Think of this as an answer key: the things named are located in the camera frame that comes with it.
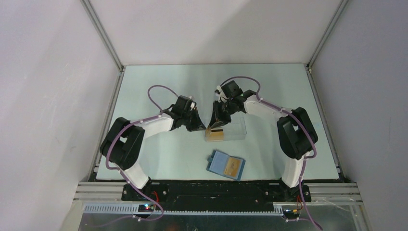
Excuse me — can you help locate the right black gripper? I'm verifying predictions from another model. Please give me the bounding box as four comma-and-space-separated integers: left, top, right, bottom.
208, 100, 236, 129

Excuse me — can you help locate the aluminium frame rail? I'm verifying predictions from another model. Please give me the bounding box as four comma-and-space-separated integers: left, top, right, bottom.
81, 0, 124, 175
305, 0, 350, 183

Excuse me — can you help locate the clear acrylic box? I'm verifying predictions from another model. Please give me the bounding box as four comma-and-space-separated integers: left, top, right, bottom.
218, 116, 247, 141

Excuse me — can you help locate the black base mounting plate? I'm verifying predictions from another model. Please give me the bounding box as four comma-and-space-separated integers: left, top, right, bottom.
121, 180, 311, 212

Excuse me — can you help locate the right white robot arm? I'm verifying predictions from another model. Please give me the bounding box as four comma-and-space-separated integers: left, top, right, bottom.
208, 79, 318, 201

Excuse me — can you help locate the left aluminium frame rail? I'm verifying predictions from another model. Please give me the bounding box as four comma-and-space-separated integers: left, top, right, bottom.
81, 0, 124, 175

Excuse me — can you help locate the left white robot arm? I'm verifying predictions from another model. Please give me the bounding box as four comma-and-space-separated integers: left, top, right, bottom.
100, 96, 206, 201

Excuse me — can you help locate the right aluminium frame rail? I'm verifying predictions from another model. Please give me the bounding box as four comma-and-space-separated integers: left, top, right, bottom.
305, 0, 350, 183

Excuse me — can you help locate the blue card holder wallet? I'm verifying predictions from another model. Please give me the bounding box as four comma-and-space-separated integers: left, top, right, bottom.
206, 150, 246, 181

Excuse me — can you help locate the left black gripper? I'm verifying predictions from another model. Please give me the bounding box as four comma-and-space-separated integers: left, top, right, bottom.
182, 107, 206, 132

